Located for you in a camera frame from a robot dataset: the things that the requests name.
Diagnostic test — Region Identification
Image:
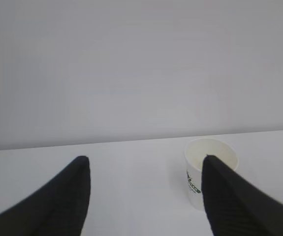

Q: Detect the white paper cup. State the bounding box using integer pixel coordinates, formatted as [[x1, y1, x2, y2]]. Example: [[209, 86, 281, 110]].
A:
[[184, 138, 239, 211]]

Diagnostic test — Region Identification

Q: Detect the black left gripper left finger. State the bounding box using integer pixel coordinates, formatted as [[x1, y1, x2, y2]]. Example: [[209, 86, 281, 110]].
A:
[[0, 156, 91, 236]]

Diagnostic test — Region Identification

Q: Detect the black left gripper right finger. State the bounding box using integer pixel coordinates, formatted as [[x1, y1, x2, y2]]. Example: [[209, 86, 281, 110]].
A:
[[201, 155, 283, 236]]

